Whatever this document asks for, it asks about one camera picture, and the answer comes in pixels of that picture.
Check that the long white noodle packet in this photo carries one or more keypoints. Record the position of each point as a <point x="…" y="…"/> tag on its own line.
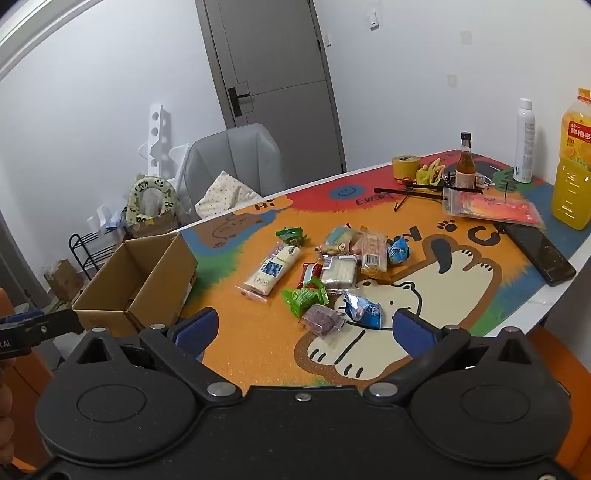
<point x="272" y="270"/>

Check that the clear white snack packet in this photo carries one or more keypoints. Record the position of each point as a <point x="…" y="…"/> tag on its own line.
<point x="339" y="272"/>

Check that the large white wall switch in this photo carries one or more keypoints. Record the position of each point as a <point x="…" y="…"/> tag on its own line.
<point x="373" y="20"/>

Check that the red zip bag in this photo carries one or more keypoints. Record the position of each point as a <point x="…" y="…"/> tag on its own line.
<point x="494" y="207"/>

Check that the grey door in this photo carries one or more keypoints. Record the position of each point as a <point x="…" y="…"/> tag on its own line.
<point x="277" y="46"/>

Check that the black smartphone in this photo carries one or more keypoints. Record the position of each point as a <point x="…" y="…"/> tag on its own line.
<point x="540" y="256"/>

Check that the purple snack packet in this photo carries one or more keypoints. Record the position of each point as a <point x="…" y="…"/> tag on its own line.
<point x="321" y="319"/>

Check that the large logo cardboard box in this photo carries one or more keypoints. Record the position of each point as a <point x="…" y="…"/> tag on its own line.
<point x="154" y="227"/>

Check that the small blue snack packet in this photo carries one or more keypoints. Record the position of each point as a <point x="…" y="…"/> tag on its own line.
<point x="398" y="251"/>

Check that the yellow tape roll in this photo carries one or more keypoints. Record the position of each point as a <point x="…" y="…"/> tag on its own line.
<point x="405" y="167"/>

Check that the pale cracker packet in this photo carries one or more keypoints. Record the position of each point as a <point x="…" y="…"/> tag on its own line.
<point x="339" y="240"/>

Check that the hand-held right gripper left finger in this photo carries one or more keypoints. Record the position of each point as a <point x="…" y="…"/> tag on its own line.
<point x="196" y="330"/>

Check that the white plastic holders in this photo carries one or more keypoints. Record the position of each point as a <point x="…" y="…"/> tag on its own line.
<point x="104" y="219"/>

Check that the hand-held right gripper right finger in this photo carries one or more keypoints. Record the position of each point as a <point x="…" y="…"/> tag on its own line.
<point x="413" y="334"/>

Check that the brown glass bottle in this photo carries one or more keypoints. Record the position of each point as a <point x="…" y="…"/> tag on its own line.
<point x="465" y="173"/>

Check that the colourful cartoon play mat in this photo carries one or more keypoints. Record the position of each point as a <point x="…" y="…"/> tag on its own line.
<point x="258" y="332"/>

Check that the grey chair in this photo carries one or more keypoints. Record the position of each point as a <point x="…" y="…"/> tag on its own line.
<point x="240" y="152"/>

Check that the red snack packet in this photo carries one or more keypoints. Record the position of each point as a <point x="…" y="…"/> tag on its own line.
<point x="310" y="274"/>

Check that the orange chair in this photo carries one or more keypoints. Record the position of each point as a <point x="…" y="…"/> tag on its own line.
<point x="30" y="397"/>
<point x="572" y="360"/>

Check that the white spray can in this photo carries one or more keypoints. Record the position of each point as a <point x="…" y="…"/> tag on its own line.
<point x="525" y="143"/>

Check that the small green snack packet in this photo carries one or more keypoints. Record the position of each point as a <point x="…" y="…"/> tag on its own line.
<point x="291" y="235"/>

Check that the large blue snack packet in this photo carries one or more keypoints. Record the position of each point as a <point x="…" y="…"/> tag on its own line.
<point x="364" y="310"/>

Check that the white holed rack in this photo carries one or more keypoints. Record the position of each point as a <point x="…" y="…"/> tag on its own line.
<point x="157" y="143"/>

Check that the dotted cream cushion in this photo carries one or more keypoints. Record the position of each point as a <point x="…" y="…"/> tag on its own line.
<point x="224" y="196"/>

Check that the orange juice bottle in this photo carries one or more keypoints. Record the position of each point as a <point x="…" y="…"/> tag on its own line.
<point x="575" y="175"/>

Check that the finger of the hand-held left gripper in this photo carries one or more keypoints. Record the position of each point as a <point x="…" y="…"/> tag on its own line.
<point x="55" y="325"/>

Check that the black metal rods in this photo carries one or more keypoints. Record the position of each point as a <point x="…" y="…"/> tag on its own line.
<point x="406" y="193"/>

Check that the black shoe rack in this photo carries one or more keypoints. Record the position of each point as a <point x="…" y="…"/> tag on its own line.
<point x="94" y="258"/>

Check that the yellow plastic clips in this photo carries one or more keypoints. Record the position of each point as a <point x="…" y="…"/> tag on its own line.
<point x="429" y="174"/>

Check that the small brown cardboard box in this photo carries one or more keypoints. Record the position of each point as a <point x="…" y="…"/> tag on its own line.
<point x="64" y="279"/>

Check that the thin pink snack packet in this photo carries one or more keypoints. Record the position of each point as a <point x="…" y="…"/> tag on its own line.
<point x="251" y="294"/>

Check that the person's left hand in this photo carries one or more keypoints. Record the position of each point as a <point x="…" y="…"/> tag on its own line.
<point x="4" y="415"/>

